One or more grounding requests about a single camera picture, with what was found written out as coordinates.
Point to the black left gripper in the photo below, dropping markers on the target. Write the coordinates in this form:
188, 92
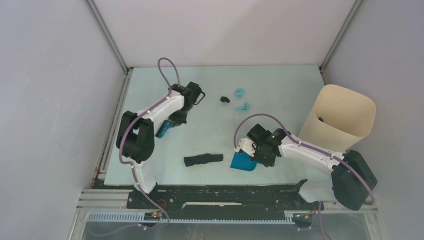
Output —
177, 121

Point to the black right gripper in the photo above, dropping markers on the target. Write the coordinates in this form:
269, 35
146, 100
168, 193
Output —
270, 162

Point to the blue hand brush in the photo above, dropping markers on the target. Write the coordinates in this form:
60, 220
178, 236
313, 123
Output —
163, 128

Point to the blue dustpan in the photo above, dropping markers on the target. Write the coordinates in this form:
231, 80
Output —
242, 161

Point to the light blue scrap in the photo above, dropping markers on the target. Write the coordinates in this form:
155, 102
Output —
239, 93
245, 107

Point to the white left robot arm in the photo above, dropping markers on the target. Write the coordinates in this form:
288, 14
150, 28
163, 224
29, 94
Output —
138, 130

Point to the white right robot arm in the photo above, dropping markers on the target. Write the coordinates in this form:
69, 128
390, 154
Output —
349, 178

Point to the black paper scrap centre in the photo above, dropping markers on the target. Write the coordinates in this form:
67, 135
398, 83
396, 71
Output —
225, 99

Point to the light blue scrap top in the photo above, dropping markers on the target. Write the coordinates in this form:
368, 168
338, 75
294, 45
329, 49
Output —
239, 93

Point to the beige waste bin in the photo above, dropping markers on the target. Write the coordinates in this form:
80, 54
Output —
348, 117

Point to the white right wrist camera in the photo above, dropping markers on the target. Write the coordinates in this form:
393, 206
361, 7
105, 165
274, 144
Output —
245, 145

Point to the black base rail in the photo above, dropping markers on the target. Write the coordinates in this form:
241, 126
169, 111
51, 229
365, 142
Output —
223, 202

